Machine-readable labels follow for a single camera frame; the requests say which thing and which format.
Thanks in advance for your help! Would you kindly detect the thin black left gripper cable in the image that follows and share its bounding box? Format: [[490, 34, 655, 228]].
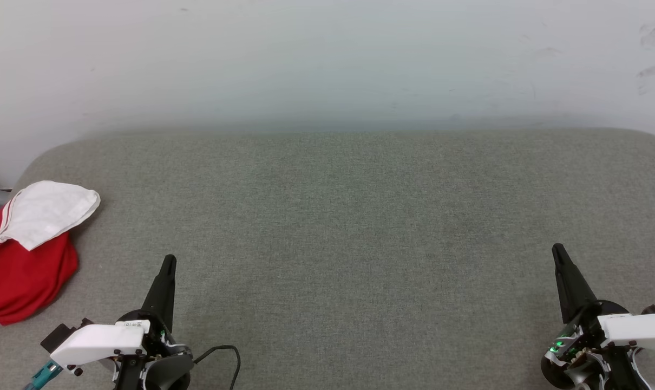
[[192, 344, 242, 390]]

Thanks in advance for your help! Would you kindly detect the left camera teal cable plug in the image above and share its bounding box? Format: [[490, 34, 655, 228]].
[[24, 360, 63, 390]]

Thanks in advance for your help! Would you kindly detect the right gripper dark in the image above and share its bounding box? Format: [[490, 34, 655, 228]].
[[541, 243, 654, 390]]

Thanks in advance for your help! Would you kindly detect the red and white basketball jersey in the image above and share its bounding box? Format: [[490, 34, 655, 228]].
[[0, 180, 101, 326]]

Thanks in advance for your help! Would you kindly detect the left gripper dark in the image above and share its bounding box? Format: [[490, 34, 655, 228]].
[[113, 254, 194, 390]]

